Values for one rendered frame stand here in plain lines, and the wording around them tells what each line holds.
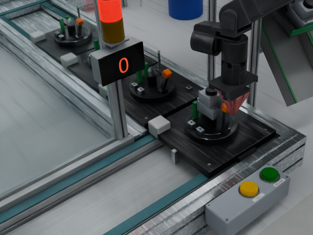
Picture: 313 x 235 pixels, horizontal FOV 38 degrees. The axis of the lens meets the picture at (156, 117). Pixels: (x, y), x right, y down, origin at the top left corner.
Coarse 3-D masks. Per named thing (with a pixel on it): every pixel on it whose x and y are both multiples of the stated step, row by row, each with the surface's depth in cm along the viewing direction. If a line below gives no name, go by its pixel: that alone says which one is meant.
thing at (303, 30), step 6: (294, 0) 120; (276, 12) 114; (282, 12) 117; (276, 18) 115; (282, 18) 113; (282, 24) 114; (288, 24) 112; (312, 24) 113; (288, 30) 112; (294, 30) 111; (300, 30) 112; (306, 30) 114; (288, 36) 113
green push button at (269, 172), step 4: (264, 168) 107; (268, 168) 107; (272, 168) 107; (264, 172) 106; (268, 172) 106; (272, 172) 106; (276, 172) 106; (264, 176) 105; (268, 176) 105; (272, 176) 105; (276, 176) 105; (268, 180) 105; (272, 180) 105
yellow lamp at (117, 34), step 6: (102, 24) 99; (108, 24) 98; (114, 24) 98; (120, 24) 99; (102, 30) 100; (108, 30) 99; (114, 30) 99; (120, 30) 100; (102, 36) 101; (108, 36) 100; (114, 36) 100; (120, 36) 100; (108, 42) 101; (114, 42) 101
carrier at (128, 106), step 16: (160, 64) 139; (128, 80) 143; (144, 80) 139; (160, 80) 138; (176, 80) 141; (128, 96) 136; (144, 96) 132; (160, 96) 131; (176, 96) 134; (192, 96) 134; (128, 112) 130; (144, 112) 129; (160, 112) 128
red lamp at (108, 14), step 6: (102, 0) 95; (108, 0) 95; (114, 0) 95; (120, 0) 97; (102, 6) 96; (108, 6) 96; (114, 6) 96; (120, 6) 97; (102, 12) 97; (108, 12) 96; (114, 12) 97; (120, 12) 98; (102, 18) 98; (108, 18) 97; (114, 18) 97; (120, 18) 98
